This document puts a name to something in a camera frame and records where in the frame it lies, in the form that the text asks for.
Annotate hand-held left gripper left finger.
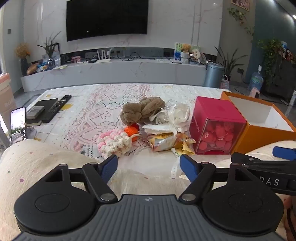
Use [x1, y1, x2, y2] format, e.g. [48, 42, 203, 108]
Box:
[45, 154, 118, 203]

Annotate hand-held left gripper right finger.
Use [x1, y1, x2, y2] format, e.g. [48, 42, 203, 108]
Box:
[179, 154, 256, 202]

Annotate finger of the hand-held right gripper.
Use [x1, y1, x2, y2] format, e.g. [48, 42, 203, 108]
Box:
[272, 146, 296, 161]
[231, 152, 296, 195]

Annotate orange cardboard box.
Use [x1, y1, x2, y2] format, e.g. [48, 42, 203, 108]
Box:
[220, 91, 296, 155]

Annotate orange crochet fruit toy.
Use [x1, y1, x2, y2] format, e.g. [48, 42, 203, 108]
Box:
[124, 123, 141, 140]

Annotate brown knotted plush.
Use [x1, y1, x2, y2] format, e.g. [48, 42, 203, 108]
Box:
[120, 96, 166, 126]

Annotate white paper tag strip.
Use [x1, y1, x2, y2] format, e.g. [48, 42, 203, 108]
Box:
[170, 148, 181, 179]

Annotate pink white crochet toy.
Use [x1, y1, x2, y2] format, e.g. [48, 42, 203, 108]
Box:
[97, 130, 135, 156]

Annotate yellow snack packet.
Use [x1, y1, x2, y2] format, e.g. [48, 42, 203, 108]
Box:
[147, 133, 197, 156]

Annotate red box of pink balls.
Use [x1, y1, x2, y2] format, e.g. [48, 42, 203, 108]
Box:
[189, 96, 247, 155]

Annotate white fabric ribbon flower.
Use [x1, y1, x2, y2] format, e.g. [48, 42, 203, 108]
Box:
[149, 100, 192, 135]

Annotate lace tablecloth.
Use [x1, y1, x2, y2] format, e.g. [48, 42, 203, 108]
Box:
[14, 83, 232, 179]

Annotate dark cabinet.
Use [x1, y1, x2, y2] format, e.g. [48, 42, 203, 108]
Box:
[265, 54, 296, 103]

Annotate cream dotted cloth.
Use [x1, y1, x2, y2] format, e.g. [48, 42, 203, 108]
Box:
[0, 138, 183, 238]

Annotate blue water jug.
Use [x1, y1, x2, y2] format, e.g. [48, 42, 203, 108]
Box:
[248, 65, 264, 91]

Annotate black remote control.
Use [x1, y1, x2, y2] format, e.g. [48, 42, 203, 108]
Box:
[42, 95, 72, 123]

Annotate black notebook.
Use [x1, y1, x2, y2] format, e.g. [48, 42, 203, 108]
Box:
[25, 98, 59, 127]

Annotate pink woven basket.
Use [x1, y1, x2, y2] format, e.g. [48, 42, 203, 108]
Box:
[220, 75, 231, 89]

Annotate small grey box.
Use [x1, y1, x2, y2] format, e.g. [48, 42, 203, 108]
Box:
[26, 106, 46, 120]

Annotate grey metal trash bin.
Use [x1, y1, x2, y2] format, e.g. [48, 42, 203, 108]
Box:
[203, 62, 225, 89]

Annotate white marble television console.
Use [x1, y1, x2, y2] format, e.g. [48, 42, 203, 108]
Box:
[21, 59, 208, 92]

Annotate trailing green plant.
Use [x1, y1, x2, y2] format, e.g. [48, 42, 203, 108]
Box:
[256, 38, 283, 87]

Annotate smartphone on stand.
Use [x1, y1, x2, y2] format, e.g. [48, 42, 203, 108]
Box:
[10, 107, 27, 146]

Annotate tall leafy potted plant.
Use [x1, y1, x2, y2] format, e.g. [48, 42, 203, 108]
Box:
[214, 45, 248, 80]

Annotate white router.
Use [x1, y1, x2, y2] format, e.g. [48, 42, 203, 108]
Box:
[95, 49, 112, 64]

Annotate teddy bear gift bouquet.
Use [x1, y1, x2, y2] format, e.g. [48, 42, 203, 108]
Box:
[173, 42, 201, 64]

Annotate dark vase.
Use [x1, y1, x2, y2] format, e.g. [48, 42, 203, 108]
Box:
[20, 58, 29, 77]

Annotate green plant in vase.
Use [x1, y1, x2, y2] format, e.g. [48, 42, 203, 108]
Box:
[38, 31, 62, 68]

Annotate hanging ivy plant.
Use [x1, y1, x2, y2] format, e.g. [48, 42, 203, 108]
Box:
[228, 7, 255, 42]

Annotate dried orange flower bunch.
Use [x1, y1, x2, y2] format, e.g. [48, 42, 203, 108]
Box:
[15, 43, 31, 59]

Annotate black wall television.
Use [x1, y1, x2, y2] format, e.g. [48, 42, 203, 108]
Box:
[66, 0, 149, 42]

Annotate framed wall picture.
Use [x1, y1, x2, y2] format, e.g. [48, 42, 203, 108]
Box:
[231, 0, 251, 11]

